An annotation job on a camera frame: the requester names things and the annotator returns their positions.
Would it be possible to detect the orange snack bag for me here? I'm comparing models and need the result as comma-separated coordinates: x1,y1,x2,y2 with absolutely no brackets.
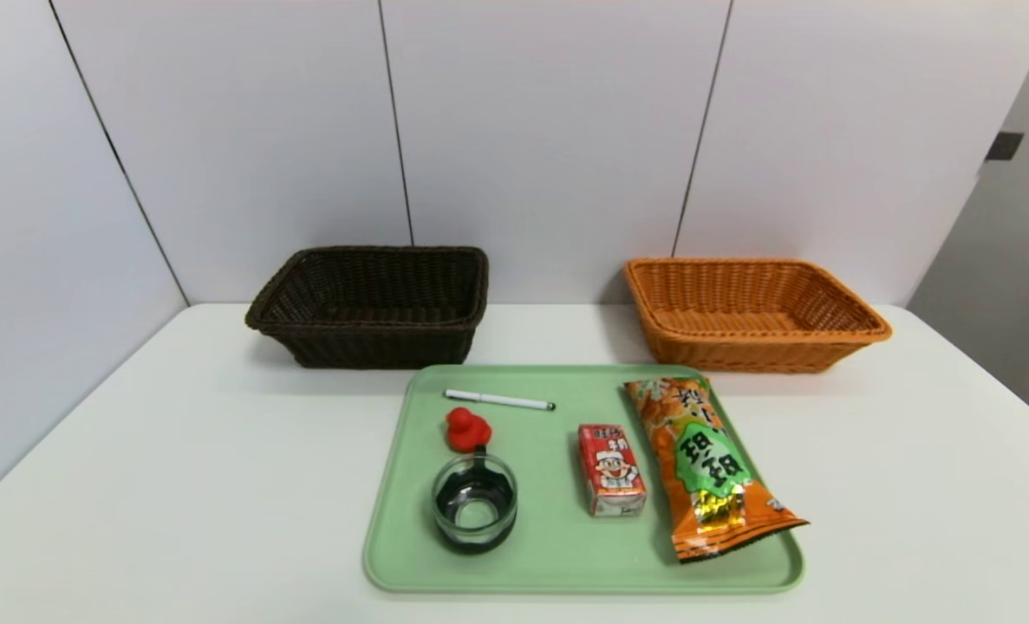
623,376,810,564

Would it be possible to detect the red rubber duck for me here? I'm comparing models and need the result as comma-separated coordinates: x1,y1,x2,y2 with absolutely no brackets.
445,406,492,453

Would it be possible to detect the green plastic tray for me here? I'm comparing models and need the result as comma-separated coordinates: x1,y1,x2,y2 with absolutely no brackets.
362,364,806,596

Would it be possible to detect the dark brown wicker basket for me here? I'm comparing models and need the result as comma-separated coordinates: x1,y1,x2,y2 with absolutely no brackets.
245,246,490,369

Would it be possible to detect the red milk carton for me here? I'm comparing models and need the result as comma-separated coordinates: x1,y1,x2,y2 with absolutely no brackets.
577,424,648,519

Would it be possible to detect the white pen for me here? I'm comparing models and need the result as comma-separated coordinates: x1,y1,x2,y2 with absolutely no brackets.
444,389,557,412

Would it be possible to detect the orange wicker basket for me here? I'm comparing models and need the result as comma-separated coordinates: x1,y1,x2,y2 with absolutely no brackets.
624,257,893,374

